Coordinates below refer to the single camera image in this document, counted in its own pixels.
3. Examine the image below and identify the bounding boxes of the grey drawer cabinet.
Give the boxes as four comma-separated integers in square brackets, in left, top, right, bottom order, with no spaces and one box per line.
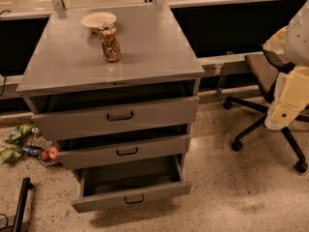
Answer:
[14,3,206,179]

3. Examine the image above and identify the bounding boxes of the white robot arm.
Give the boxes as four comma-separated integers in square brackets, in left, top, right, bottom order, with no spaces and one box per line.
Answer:
[263,1,309,131]

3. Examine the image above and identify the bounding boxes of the orange soda can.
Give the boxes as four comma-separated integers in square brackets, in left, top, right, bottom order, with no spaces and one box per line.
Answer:
[98,22,121,63]

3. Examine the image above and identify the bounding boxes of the blue can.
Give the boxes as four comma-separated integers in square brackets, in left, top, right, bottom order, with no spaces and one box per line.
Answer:
[22,145,42,156]

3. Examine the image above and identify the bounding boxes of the grey middle drawer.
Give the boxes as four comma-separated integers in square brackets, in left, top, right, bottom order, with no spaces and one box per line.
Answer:
[57,134,191,170]

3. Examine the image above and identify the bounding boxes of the grey bottom drawer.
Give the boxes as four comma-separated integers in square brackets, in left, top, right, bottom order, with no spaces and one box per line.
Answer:
[71,156,191,213]

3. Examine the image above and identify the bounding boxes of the white bowl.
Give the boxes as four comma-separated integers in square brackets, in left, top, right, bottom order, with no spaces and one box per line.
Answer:
[81,12,117,32]

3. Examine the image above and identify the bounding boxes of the green chip bag lower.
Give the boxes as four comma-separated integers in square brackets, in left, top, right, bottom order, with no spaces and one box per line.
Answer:
[0,145,22,163]

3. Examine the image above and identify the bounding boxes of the black office chair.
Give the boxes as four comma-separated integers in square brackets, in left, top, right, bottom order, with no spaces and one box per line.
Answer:
[223,50,308,173]

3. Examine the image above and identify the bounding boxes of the grey drawer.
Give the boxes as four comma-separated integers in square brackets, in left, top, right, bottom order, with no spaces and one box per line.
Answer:
[71,156,191,213]
[57,134,191,170]
[33,96,199,141]

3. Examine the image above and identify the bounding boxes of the green chip bag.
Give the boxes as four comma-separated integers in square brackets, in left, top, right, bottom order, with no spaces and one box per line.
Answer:
[7,123,35,143]
[0,145,22,163]

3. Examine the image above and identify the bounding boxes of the grey top drawer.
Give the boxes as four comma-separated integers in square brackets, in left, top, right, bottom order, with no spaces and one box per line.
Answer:
[33,96,199,141]

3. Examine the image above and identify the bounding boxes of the black stand leg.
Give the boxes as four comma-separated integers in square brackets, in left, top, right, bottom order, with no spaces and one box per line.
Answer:
[0,178,33,232]

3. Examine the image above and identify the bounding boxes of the red apple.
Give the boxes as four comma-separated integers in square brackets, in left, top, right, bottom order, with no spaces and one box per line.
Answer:
[42,147,58,161]

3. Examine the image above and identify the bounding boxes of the green chip bag upper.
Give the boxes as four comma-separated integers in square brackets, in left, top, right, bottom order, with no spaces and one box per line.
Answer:
[7,123,35,143]

